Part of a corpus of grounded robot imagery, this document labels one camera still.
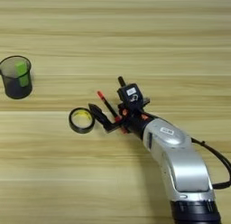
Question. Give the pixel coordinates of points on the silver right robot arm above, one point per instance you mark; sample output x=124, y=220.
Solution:
x=180, y=161

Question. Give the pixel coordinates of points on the green eraser block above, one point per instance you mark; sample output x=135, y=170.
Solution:
x=22, y=72

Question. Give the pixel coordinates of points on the black tape roll yellow core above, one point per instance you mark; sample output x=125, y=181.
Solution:
x=73, y=127

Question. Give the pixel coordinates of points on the black mesh pen cup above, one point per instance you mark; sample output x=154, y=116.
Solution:
x=13, y=89

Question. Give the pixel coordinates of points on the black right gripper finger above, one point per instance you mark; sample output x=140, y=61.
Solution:
x=99, y=114

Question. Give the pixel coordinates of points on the black marker with red cap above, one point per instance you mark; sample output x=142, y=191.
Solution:
x=106, y=103

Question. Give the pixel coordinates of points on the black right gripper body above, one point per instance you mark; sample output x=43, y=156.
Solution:
x=133, y=119

